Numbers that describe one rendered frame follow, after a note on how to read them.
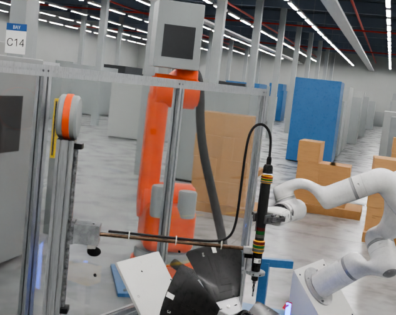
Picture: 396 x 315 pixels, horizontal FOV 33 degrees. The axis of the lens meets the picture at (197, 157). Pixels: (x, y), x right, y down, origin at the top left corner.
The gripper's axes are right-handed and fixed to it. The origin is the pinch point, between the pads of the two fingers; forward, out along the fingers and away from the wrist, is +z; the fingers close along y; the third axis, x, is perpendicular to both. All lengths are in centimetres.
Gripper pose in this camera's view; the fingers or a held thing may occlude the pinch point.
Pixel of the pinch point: (261, 217)
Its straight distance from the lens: 240.2
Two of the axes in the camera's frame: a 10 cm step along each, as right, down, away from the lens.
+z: -5.4, 0.3, -8.4
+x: 1.1, -9.9, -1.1
